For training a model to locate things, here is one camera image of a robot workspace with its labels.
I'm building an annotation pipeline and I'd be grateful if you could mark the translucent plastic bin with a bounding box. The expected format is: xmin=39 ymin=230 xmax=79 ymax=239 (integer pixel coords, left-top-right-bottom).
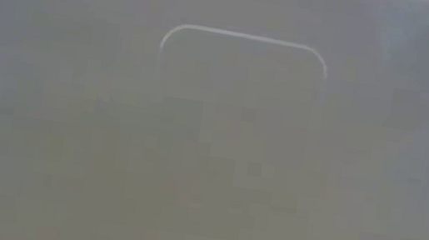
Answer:
xmin=0 ymin=0 xmax=429 ymax=240

